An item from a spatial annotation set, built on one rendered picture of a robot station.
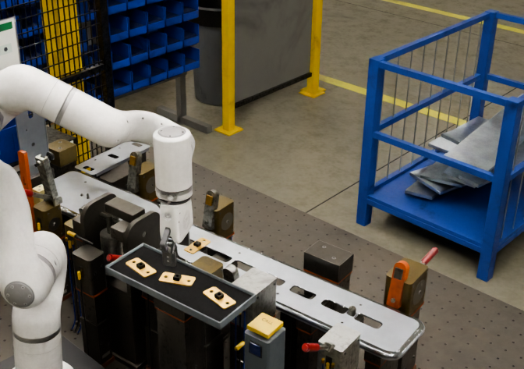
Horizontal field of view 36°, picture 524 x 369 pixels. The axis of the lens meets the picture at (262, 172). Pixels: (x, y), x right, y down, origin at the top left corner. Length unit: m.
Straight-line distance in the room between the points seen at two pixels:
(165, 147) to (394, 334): 0.77
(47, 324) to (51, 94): 0.61
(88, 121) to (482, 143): 2.84
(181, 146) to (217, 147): 3.49
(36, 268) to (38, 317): 0.18
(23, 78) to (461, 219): 2.91
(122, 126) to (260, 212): 1.45
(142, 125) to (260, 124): 3.75
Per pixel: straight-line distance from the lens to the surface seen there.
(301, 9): 5.79
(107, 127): 1.80
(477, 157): 4.18
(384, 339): 2.11
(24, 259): 1.98
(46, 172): 2.53
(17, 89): 1.82
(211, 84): 5.82
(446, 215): 4.31
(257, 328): 1.86
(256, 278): 2.10
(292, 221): 3.13
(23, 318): 2.12
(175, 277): 2.00
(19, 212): 1.97
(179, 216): 1.86
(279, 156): 5.16
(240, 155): 5.17
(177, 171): 1.81
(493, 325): 2.72
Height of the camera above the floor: 2.32
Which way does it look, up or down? 28 degrees down
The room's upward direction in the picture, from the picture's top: 1 degrees clockwise
